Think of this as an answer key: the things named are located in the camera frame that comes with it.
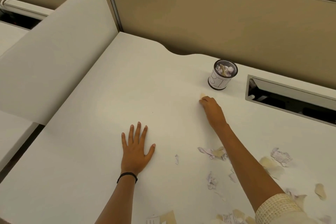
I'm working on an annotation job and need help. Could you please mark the person's left hand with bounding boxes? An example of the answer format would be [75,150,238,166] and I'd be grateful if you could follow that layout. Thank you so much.
[121,121,156,177]

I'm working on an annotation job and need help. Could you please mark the person's right hand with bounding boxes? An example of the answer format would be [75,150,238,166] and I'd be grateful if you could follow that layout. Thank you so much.
[199,96,228,129]

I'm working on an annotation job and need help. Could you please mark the person's right forearm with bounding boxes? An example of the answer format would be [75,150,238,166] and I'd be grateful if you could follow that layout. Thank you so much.
[212,123,286,213]

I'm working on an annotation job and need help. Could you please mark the person's left forearm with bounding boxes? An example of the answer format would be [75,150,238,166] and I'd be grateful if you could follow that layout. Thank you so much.
[94,173,138,224]

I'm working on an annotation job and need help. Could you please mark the black mesh bin cup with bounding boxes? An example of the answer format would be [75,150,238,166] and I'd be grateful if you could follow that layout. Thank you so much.
[208,59,238,90]

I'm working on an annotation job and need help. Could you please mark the black wristband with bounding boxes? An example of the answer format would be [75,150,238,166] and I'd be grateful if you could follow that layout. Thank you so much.
[117,172,138,184]

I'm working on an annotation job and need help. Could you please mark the crumpled papers in bin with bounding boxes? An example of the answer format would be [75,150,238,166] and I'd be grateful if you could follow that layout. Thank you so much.
[214,64,236,77]

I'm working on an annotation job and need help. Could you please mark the beige cubicle partition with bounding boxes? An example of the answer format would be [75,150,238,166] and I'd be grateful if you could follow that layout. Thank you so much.
[0,0,336,78]

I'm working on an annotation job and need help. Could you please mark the pile of torn paper pieces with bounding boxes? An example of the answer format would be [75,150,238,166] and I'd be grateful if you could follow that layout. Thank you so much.
[146,146,333,224]

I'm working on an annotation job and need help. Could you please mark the white desk divider panel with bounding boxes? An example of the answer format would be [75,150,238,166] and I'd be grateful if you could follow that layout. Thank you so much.
[0,0,119,125]

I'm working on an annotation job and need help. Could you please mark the cream knitted sleeve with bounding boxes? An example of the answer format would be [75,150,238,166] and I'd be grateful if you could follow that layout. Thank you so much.
[254,193,319,224]

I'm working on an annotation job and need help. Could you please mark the grey desk cable tray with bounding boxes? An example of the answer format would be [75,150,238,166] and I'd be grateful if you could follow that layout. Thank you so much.
[245,74,336,127]

